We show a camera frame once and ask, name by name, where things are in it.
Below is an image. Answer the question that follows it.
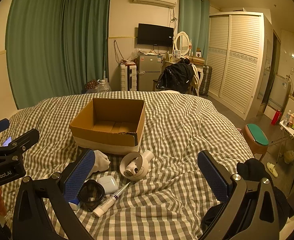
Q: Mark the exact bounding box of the red fire extinguisher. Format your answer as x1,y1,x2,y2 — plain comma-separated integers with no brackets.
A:
271,109,282,125

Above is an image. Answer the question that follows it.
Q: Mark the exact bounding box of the stool with green seat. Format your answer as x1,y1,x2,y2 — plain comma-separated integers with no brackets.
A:
244,124,269,160

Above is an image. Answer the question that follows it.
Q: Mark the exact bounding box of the white slatted wardrobe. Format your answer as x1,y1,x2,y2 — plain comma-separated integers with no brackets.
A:
207,12,265,120

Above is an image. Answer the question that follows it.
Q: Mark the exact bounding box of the white suitcase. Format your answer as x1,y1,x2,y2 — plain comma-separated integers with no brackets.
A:
119,64,137,91

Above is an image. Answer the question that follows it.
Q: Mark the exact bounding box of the white bed sheet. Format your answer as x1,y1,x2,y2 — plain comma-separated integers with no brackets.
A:
152,89,185,95

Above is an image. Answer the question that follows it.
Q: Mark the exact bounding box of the blue and white packet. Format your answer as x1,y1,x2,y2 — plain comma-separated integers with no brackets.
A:
68,197,82,212

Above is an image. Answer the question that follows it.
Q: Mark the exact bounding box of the pale slipper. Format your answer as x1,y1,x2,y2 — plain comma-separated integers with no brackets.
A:
266,162,279,178

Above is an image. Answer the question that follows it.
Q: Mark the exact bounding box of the cardboard box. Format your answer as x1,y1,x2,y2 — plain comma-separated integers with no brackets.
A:
69,98,146,155

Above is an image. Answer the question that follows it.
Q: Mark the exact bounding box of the brown patterned bundle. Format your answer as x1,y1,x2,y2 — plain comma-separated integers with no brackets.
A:
84,79,98,93

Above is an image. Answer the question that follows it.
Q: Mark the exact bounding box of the black jacket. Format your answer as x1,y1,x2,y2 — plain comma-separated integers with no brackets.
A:
156,59,195,93

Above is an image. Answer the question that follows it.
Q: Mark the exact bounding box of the dark suitcase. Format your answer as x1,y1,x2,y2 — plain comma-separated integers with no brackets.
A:
199,65,212,96

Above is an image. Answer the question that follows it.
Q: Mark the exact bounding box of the cream cloth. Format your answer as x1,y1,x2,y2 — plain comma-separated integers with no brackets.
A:
191,66,201,88

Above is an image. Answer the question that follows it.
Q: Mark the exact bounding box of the white cloth toy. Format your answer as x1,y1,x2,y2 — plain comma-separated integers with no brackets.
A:
93,150,111,173

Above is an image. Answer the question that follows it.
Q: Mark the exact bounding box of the white dressing table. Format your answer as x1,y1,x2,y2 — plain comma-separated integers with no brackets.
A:
162,55,205,97

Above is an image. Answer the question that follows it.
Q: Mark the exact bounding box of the white appliance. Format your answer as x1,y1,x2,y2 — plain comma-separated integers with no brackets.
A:
269,75,291,104

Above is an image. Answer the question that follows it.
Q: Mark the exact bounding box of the black jar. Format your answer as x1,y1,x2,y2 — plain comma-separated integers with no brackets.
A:
77,181,105,212

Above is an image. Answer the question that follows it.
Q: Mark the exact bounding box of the small white bottle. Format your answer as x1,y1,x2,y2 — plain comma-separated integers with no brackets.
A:
125,164,140,178

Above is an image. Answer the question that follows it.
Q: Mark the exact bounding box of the grey checked blanket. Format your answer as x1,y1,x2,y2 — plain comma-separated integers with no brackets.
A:
0,90,256,240

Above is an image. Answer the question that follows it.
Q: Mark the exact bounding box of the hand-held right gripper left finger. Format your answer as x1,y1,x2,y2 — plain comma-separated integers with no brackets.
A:
12,148,97,240

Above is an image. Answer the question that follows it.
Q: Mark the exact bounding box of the silver fridge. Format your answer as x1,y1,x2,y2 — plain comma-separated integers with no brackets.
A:
136,54,162,92

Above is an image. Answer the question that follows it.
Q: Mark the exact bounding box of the tape roll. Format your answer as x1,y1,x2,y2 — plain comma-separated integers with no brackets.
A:
119,150,155,181

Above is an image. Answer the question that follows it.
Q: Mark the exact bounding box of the white oval mirror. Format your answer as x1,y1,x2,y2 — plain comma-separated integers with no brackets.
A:
174,31,191,57

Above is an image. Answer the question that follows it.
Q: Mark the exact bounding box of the black television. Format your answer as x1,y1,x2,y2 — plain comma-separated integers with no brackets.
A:
137,23,174,47

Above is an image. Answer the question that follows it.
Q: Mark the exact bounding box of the white ointment tube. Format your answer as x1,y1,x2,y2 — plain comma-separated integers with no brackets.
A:
92,182,130,217

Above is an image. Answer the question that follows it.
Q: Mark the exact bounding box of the green curtain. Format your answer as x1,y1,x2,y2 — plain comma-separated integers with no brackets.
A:
62,0,112,95
5,0,70,109
178,0,210,58

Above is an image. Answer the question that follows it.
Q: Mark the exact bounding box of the small folding table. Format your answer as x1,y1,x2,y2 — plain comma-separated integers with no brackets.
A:
271,119,294,164

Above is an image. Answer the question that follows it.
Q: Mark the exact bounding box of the wall cable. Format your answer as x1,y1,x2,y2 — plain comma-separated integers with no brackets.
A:
113,40,123,65

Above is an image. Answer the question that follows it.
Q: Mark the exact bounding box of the white earbuds case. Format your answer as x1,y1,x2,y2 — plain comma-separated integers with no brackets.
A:
97,176,118,194

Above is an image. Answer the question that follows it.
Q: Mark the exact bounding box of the clear water jug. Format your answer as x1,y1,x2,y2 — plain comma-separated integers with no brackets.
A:
97,79,112,92

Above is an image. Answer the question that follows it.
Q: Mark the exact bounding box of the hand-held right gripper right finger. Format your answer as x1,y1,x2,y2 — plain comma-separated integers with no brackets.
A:
197,150,287,240

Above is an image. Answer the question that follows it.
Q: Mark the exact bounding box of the wooden box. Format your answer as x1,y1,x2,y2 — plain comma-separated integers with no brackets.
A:
189,55,205,64

